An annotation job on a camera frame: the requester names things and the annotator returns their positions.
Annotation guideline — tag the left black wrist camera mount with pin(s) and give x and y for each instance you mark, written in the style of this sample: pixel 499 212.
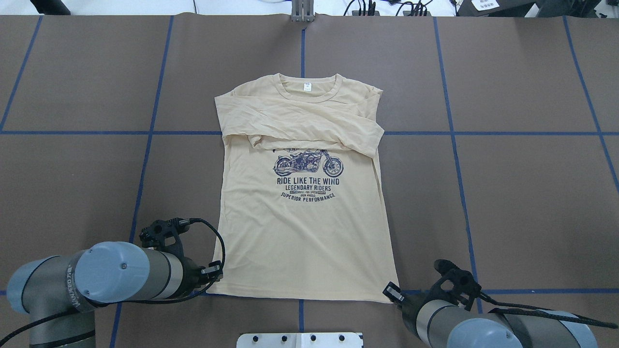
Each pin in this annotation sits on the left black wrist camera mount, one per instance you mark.
pixel 164 236

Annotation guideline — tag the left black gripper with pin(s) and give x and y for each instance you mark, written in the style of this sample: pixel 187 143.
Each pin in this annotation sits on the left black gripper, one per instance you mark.
pixel 192 276

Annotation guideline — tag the beige long sleeve shirt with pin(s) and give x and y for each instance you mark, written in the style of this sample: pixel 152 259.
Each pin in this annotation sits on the beige long sleeve shirt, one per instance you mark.
pixel 302 210

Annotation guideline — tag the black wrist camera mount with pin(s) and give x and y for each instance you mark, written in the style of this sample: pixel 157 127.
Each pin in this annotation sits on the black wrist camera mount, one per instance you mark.
pixel 164 236
pixel 455 286

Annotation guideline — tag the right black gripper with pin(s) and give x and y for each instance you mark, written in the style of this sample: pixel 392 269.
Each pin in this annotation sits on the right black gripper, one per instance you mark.
pixel 409 303

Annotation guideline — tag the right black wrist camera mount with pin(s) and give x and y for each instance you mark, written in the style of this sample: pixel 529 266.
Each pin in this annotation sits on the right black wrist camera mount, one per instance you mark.
pixel 455 286

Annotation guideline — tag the aluminium frame post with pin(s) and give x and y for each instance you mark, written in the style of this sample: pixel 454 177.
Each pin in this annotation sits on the aluminium frame post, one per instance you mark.
pixel 302 11

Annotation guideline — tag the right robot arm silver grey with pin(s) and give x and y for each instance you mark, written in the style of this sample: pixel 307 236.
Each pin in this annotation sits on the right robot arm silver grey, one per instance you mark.
pixel 442 323

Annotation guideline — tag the white camera pole base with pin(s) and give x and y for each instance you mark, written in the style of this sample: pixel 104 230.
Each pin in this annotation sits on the white camera pole base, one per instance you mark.
pixel 301 340

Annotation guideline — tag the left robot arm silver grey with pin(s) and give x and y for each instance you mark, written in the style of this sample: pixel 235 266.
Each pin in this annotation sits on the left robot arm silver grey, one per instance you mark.
pixel 60 294

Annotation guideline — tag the black label printer device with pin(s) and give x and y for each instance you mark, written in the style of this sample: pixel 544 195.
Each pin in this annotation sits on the black label printer device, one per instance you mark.
pixel 519 8

